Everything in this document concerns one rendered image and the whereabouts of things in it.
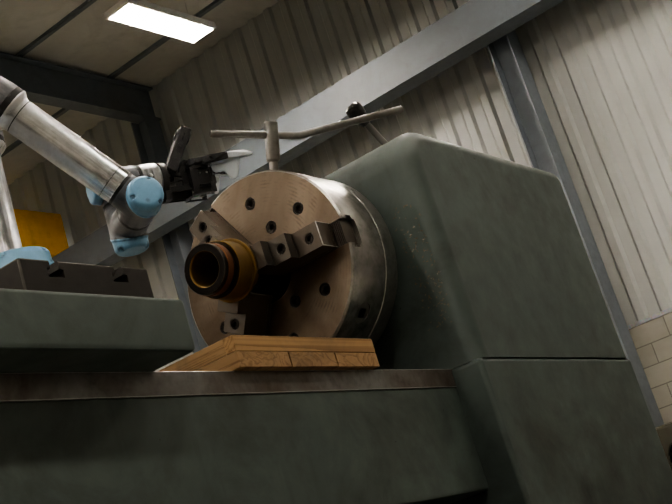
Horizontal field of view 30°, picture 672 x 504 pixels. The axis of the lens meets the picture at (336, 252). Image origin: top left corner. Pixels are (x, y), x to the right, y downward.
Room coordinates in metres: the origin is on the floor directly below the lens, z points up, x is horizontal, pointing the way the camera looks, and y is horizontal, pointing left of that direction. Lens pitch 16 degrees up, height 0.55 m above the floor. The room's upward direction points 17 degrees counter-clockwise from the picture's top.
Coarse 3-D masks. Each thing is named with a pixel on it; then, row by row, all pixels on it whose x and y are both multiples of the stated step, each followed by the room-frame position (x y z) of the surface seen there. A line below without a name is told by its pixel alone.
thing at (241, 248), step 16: (224, 240) 1.73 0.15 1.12; (240, 240) 1.72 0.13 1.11; (192, 256) 1.69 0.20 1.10; (208, 256) 1.72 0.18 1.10; (224, 256) 1.67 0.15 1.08; (240, 256) 1.70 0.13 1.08; (192, 272) 1.70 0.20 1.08; (208, 272) 1.73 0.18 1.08; (224, 272) 1.67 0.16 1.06; (240, 272) 1.69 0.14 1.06; (256, 272) 1.72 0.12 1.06; (192, 288) 1.70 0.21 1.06; (208, 288) 1.69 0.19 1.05; (224, 288) 1.69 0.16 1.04; (240, 288) 1.71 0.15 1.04
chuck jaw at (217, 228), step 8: (200, 216) 1.81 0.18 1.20; (208, 216) 1.80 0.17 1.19; (216, 216) 1.82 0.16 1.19; (192, 224) 1.82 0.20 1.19; (200, 224) 1.81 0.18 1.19; (208, 224) 1.80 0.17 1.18; (216, 224) 1.80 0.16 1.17; (224, 224) 1.82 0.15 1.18; (192, 232) 1.82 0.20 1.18; (200, 232) 1.81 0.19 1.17; (208, 232) 1.78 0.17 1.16; (216, 232) 1.77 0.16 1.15; (224, 232) 1.79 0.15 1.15; (232, 232) 1.81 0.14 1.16; (200, 240) 1.82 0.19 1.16; (208, 240) 1.79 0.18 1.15; (216, 240) 1.75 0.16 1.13
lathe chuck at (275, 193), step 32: (224, 192) 1.83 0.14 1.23; (256, 192) 1.80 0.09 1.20; (288, 192) 1.77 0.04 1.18; (320, 192) 1.74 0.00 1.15; (256, 224) 1.81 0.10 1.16; (288, 224) 1.78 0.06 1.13; (352, 224) 1.76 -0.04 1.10; (352, 256) 1.74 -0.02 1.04; (384, 256) 1.81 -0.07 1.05; (256, 288) 1.86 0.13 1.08; (288, 288) 1.80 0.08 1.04; (320, 288) 1.77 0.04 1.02; (352, 288) 1.75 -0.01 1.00; (384, 288) 1.82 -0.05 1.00; (224, 320) 1.86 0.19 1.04; (288, 320) 1.81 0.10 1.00; (320, 320) 1.78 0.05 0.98; (352, 320) 1.78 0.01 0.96
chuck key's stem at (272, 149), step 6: (264, 126) 1.82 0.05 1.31; (270, 126) 1.81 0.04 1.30; (276, 126) 1.82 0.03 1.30; (270, 132) 1.81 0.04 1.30; (276, 132) 1.82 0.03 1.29; (270, 138) 1.81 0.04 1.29; (276, 138) 1.82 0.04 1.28; (270, 144) 1.82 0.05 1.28; (276, 144) 1.82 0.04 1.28; (270, 150) 1.82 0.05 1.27; (276, 150) 1.82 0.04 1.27; (270, 156) 1.82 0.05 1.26; (276, 156) 1.82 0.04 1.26; (270, 162) 1.82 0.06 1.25; (276, 162) 1.83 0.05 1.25; (270, 168) 1.83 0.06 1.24; (276, 168) 1.83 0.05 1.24
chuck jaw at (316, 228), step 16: (320, 224) 1.72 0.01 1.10; (336, 224) 1.74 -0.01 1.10; (272, 240) 1.73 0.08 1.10; (288, 240) 1.72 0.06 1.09; (304, 240) 1.73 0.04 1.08; (320, 240) 1.71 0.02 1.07; (336, 240) 1.74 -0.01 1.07; (352, 240) 1.75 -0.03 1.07; (256, 256) 1.72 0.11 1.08; (272, 256) 1.73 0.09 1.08; (288, 256) 1.72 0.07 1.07; (304, 256) 1.73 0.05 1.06; (320, 256) 1.76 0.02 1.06; (272, 272) 1.76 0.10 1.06; (288, 272) 1.78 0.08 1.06
